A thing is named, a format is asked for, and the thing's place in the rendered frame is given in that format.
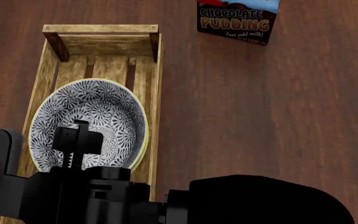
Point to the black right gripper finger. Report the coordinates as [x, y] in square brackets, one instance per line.
[81, 125]

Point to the black white patterned bowl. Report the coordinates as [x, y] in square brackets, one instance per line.
[144, 151]
[104, 102]

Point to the wooden slatted crate tray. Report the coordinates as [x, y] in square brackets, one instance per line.
[108, 67]

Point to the chocolate pudding mix box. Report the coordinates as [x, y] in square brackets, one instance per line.
[238, 21]

